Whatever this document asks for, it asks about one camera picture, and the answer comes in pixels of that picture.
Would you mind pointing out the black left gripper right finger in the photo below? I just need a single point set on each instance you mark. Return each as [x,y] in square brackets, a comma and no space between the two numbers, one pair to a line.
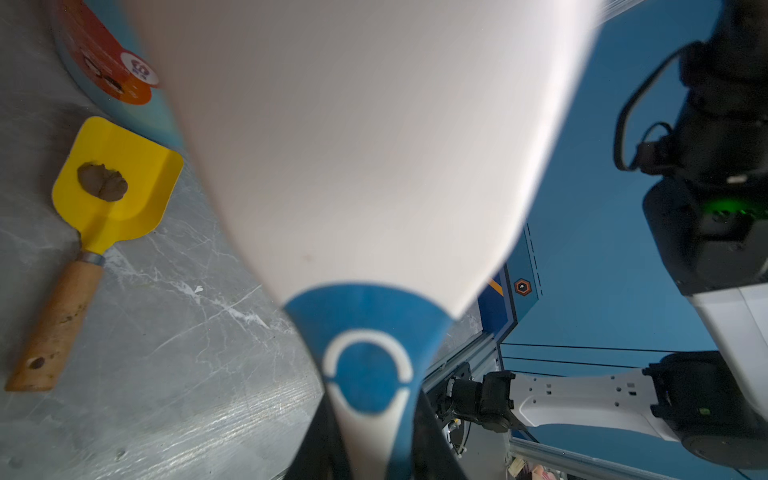
[431,456]

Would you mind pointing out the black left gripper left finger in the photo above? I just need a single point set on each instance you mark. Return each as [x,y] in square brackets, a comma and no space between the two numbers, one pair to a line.
[322,454]

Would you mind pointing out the white cleaning brush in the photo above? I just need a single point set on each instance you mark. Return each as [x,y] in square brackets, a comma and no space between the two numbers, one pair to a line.
[373,162]

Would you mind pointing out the yellow trowel wooden handle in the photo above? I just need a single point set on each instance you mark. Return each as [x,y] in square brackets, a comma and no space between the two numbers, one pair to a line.
[114,186]

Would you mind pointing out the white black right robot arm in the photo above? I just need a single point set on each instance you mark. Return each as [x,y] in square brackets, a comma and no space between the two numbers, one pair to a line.
[708,217]

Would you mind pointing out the light blue plastic bucket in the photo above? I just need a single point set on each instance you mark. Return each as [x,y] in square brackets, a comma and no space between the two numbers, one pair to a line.
[102,54]

